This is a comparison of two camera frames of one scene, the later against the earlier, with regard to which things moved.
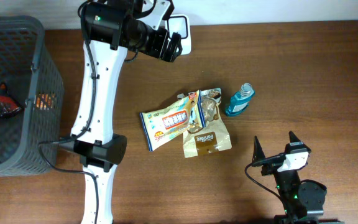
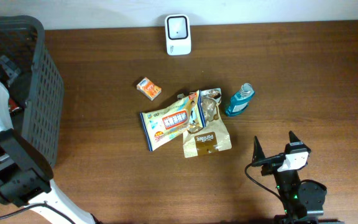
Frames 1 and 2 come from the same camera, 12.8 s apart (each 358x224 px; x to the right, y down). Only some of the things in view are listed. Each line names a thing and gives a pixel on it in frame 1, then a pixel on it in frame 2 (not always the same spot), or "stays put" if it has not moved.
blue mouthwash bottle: (239, 101) stays put
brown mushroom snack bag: (212, 137) stays put
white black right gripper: (258, 153) stays put
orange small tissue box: (45, 101) to (148, 89)
